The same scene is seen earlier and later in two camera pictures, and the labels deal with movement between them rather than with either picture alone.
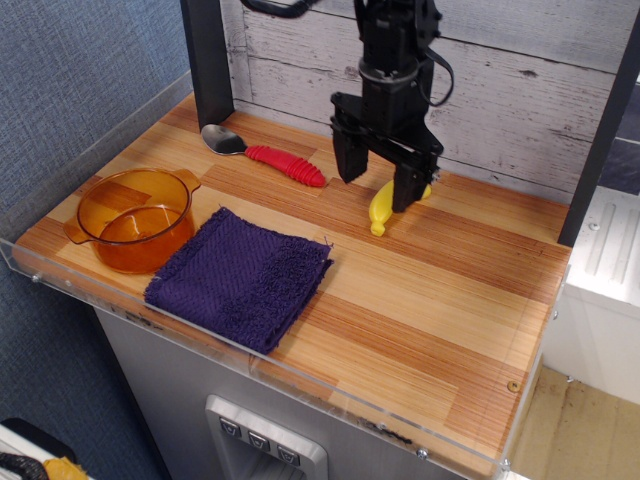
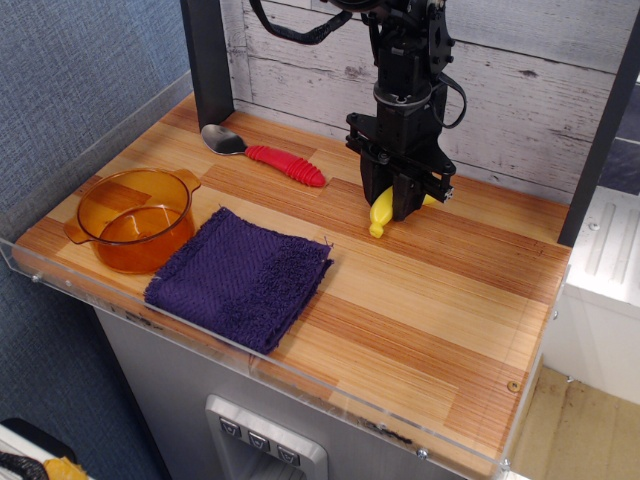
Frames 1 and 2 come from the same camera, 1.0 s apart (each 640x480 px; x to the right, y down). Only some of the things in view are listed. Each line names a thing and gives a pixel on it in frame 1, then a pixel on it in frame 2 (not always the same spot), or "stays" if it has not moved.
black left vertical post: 208,55 stays
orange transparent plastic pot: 138,221 stays
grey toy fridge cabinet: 174,378 stays
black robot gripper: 389,120 -> 403,139
